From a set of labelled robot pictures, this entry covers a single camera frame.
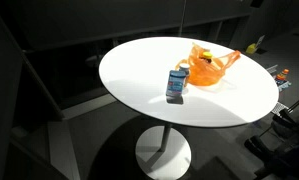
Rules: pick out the white medicine bottle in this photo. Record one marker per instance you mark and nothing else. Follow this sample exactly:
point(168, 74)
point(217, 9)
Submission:
point(185, 68)

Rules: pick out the blue medicine box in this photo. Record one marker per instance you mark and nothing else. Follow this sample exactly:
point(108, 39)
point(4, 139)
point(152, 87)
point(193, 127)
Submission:
point(175, 84)

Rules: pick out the orange plastic bag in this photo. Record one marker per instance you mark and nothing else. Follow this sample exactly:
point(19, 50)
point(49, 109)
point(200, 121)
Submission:
point(204, 74)

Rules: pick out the brown bottle with yellow cap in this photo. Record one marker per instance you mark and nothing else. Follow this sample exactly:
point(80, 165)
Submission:
point(207, 57)

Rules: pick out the orange capped bottle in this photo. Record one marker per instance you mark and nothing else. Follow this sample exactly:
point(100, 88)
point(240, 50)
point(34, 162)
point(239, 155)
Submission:
point(282, 75)

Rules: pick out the round white table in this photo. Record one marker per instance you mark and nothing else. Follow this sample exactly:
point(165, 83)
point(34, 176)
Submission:
point(89, 63)

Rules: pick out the yellow object on floor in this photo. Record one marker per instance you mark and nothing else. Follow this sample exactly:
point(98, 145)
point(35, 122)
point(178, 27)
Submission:
point(251, 49)

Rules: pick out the blue white packet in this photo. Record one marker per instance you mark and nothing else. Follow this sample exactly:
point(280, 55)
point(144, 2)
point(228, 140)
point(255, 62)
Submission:
point(283, 85)

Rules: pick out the black equipment stand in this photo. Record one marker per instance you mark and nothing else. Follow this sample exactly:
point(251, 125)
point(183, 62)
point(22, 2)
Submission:
point(285, 146)

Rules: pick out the white table pedestal base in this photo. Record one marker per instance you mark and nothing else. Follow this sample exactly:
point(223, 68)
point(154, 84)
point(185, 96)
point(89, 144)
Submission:
point(164, 156)

